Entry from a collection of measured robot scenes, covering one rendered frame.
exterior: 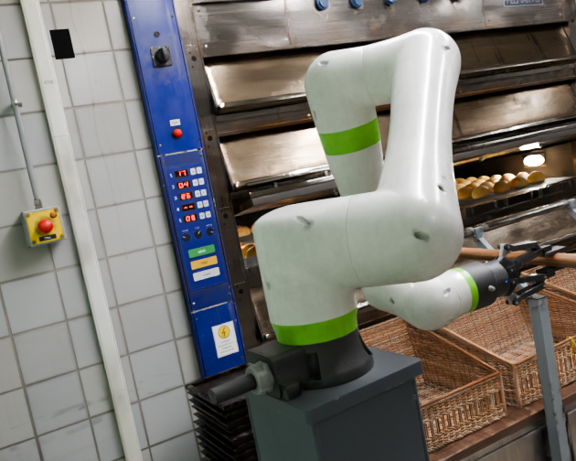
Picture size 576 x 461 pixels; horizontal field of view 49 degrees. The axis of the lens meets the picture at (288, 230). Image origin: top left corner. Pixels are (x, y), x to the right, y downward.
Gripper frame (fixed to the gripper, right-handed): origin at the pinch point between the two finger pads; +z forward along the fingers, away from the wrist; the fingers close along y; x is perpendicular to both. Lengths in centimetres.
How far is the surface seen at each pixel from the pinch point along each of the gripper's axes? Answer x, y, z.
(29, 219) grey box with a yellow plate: -93, -29, -93
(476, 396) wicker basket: -52, 51, 18
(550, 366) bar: -42, 46, 41
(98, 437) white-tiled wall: -100, 40, -87
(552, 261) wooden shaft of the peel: 1.2, 0.0, -1.2
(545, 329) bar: -42, 34, 41
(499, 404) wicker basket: -52, 57, 27
